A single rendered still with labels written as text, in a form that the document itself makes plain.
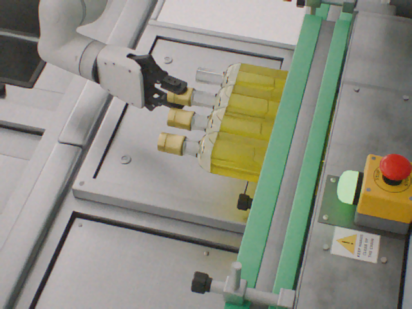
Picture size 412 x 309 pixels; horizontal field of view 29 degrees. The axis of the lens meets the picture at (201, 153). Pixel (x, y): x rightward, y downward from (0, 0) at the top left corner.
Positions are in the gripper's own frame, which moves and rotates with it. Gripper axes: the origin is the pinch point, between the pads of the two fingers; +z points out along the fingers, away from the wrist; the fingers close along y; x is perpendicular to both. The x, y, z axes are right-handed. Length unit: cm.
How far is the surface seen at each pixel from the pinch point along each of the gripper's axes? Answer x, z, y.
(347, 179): -20.1, 39.1, 20.7
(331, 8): 31.1, 16.6, 4.5
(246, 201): -12.3, 21.3, -4.4
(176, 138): -10.5, 6.7, 1.5
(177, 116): -5.8, 4.1, 1.5
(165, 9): 31.6, -21.5, -11.5
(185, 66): 18.5, -8.7, -12.1
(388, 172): -20, 44, 25
